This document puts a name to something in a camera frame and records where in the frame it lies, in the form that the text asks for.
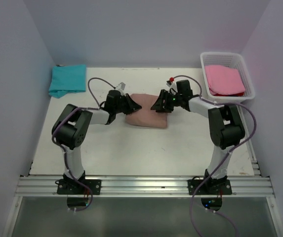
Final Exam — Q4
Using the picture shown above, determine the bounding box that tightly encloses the folded teal t-shirt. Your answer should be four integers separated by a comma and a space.
48, 65, 86, 98

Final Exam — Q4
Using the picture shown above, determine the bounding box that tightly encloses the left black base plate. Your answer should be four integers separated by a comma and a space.
55, 179, 102, 195

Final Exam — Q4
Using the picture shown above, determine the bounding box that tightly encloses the dusty pink printed t-shirt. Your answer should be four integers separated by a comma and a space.
125, 93, 168, 129

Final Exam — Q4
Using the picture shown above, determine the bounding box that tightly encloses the white plastic basket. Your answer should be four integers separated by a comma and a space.
200, 52, 255, 103

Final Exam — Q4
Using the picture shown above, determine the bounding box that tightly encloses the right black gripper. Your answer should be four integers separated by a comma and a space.
151, 89, 182, 113

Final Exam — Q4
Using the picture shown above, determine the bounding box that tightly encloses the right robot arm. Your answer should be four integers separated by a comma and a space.
151, 78, 245, 195

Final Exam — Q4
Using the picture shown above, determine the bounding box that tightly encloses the aluminium mounting rail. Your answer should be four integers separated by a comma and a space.
15, 175, 275, 198

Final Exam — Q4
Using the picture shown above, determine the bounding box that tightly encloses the folded pink t-shirt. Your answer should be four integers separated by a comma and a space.
204, 65, 245, 94

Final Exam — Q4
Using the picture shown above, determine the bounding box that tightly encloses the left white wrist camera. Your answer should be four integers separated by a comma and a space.
115, 82, 125, 94

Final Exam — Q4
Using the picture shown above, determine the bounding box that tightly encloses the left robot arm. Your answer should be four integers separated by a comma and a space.
51, 90, 142, 194

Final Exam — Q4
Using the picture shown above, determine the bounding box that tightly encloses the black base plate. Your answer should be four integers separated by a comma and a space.
187, 179, 233, 195
55, 179, 102, 195

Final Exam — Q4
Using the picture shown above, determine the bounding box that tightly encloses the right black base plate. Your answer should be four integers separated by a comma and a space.
187, 179, 233, 195

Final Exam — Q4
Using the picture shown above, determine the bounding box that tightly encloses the red t-shirt in basket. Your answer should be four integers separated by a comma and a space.
210, 90, 244, 97

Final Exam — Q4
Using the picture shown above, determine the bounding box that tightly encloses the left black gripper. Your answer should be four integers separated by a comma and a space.
114, 92, 141, 114

